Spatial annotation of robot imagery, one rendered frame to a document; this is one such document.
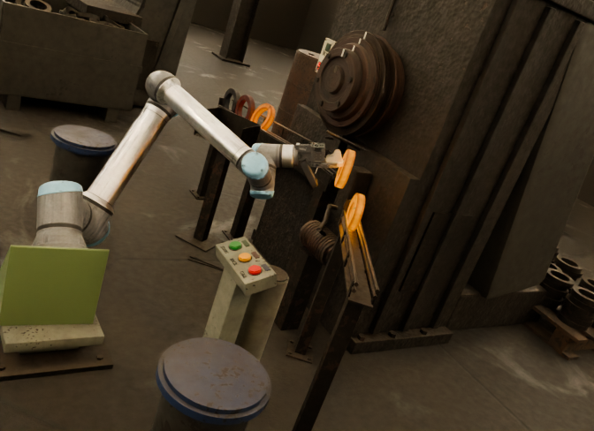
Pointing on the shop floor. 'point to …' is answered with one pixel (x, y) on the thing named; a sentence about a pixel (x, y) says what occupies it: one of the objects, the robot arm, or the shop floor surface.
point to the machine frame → (434, 144)
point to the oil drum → (296, 88)
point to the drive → (536, 207)
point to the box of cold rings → (66, 54)
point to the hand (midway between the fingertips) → (346, 164)
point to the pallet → (573, 335)
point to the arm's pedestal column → (53, 361)
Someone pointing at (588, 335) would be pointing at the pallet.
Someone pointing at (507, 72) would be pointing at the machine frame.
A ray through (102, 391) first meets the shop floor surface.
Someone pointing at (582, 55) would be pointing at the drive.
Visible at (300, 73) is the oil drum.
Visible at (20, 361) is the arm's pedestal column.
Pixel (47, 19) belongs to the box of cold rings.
